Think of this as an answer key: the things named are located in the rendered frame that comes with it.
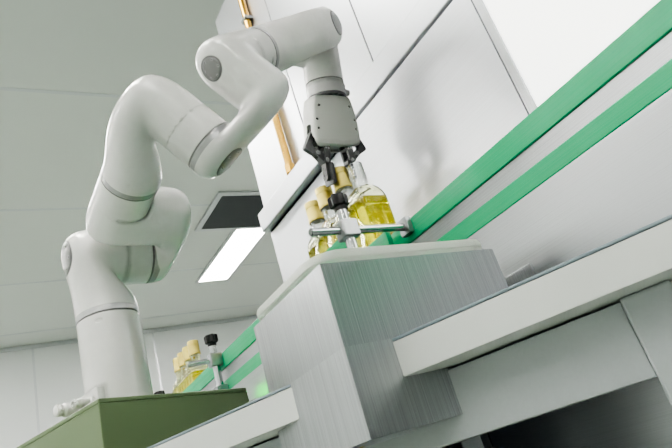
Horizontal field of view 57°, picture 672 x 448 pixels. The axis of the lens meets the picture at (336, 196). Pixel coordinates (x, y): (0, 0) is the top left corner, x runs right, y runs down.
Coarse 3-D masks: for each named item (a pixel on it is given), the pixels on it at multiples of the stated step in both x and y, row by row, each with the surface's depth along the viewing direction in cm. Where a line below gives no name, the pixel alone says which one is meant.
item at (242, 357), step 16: (256, 320) 115; (240, 336) 122; (224, 352) 129; (240, 352) 122; (256, 352) 116; (208, 368) 137; (224, 368) 130; (240, 368) 122; (192, 384) 147; (208, 384) 138
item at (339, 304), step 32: (416, 256) 62; (448, 256) 64; (480, 256) 66; (320, 288) 56; (352, 288) 56; (384, 288) 58; (416, 288) 60; (448, 288) 61; (480, 288) 64; (288, 320) 61; (320, 320) 56; (352, 320) 54; (384, 320) 56; (416, 320) 58; (288, 352) 61; (320, 352) 56; (288, 384) 61
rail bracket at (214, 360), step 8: (208, 336) 131; (216, 336) 132; (208, 344) 131; (216, 344) 131; (216, 352) 130; (200, 360) 128; (208, 360) 129; (216, 360) 129; (216, 368) 128; (216, 376) 128; (216, 384) 127; (224, 384) 127
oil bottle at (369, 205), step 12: (360, 192) 104; (372, 192) 105; (360, 204) 104; (372, 204) 104; (384, 204) 105; (360, 216) 104; (372, 216) 102; (384, 216) 104; (360, 240) 104; (372, 240) 101
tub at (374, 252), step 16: (464, 240) 66; (320, 256) 57; (336, 256) 57; (352, 256) 58; (368, 256) 60; (384, 256) 61; (400, 256) 62; (304, 272) 58; (288, 288) 61; (272, 304) 64
